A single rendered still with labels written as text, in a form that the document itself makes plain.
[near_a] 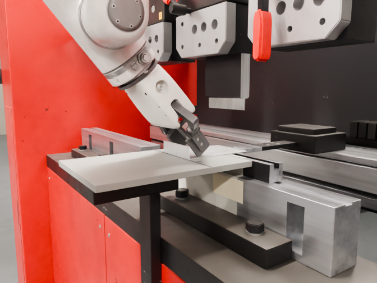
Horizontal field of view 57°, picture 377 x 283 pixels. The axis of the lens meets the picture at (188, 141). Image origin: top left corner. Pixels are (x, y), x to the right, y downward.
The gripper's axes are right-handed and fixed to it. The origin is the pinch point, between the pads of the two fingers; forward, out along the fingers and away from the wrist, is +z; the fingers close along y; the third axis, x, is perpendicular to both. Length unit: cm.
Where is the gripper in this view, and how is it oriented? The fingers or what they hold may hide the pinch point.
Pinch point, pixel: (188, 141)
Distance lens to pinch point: 61.3
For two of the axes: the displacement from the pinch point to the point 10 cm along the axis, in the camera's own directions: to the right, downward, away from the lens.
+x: -6.3, 7.0, -3.3
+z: 5.3, 7.0, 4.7
